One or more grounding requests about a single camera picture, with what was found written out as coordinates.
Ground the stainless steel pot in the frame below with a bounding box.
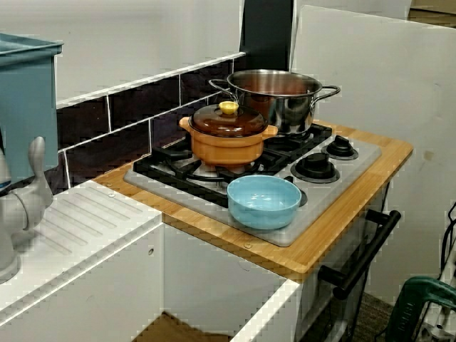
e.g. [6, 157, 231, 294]
[208, 69, 341, 137]

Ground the silver metal frame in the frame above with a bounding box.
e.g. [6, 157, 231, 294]
[415, 299, 456, 342]

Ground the grey stove top plate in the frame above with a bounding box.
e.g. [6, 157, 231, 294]
[123, 123, 383, 247]

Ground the white oven cabinet front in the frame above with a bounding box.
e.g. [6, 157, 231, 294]
[299, 181, 393, 342]

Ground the teal blue cabinet box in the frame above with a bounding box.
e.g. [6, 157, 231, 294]
[0, 33, 65, 182]

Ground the brown lid with yellow knob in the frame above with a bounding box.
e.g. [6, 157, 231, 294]
[187, 100, 269, 137]

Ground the black stove knob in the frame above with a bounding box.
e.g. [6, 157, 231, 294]
[290, 153, 340, 185]
[283, 175, 308, 208]
[321, 135, 359, 160]

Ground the black upright post panel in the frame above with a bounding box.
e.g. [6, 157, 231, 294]
[239, 0, 296, 72]

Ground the white sink unit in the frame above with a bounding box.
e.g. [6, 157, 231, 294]
[0, 180, 304, 342]

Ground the light blue bowl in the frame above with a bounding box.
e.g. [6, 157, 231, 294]
[227, 174, 303, 231]

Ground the black burner grate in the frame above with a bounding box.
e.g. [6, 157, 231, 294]
[133, 137, 286, 209]
[265, 123, 334, 165]

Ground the white board panel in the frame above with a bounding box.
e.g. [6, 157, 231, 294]
[290, 4, 456, 304]

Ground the wooden kitchen countertop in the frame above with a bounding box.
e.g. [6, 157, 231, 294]
[93, 120, 414, 284]

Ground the dark tile backsplash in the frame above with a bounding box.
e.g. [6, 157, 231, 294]
[55, 51, 247, 190]

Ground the black cable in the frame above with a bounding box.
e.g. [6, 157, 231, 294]
[440, 201, 456, 271]

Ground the orange cooking pot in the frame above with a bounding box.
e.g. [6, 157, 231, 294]
[178, 117, 279, 167]

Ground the grey toy faucet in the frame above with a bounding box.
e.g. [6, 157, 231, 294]
[0, 136, 54, 284]

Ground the black oven door handle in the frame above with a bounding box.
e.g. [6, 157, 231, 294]
[318, 209, 402, 301]

